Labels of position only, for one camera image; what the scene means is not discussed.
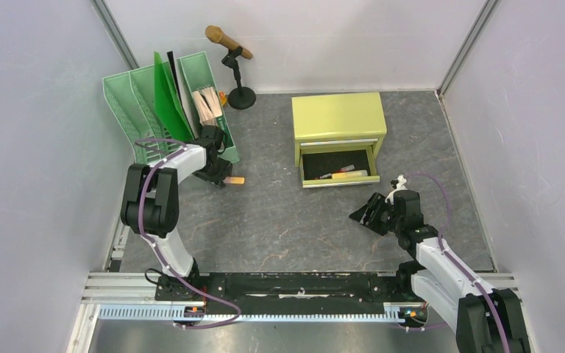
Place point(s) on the brown microphone on stand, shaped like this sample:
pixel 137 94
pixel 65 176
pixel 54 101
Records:
pixel 241 97

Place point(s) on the yellow highlighter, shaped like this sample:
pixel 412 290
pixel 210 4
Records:
pixel 350 174

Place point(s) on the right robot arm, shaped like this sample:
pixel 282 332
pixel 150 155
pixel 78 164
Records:
pixel 483 317

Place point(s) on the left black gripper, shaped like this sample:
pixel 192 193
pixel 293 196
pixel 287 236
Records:
pixel 225 169

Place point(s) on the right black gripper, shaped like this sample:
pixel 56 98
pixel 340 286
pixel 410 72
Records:
pixel 376 203

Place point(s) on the yellow-green drawer chest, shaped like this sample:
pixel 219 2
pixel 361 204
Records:
pixel 332 131

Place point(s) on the small orange object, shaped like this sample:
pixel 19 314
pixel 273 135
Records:
pixel 223 98

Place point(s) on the orange pink highlighter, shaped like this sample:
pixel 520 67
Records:
pixel 234 180

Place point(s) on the mint green file organizer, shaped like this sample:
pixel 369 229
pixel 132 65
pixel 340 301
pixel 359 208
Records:
pixel 130 96

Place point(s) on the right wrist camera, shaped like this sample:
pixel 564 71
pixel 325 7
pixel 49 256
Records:
pixel 397 184

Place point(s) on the green plastic folder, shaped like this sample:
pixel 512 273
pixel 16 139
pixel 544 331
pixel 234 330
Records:
pixel 166 101

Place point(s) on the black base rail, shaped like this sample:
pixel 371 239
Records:
pixel 295 293

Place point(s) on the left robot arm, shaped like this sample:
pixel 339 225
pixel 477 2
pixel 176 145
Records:
pixel 151 204

